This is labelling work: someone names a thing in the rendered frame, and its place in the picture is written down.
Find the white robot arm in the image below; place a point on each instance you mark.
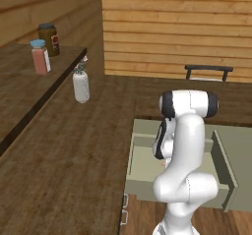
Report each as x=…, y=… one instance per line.
x=187, y=153

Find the open olive drawer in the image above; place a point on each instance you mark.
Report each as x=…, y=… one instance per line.
x=144, y=166

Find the white vase with flowers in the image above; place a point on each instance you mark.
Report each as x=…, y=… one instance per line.
x=81, y=85

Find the pink spice jar blue lid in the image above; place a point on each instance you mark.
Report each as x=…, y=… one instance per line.
x=40, y=58

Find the brown jar dark lid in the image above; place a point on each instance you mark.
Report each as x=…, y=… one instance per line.
x=50, y=39

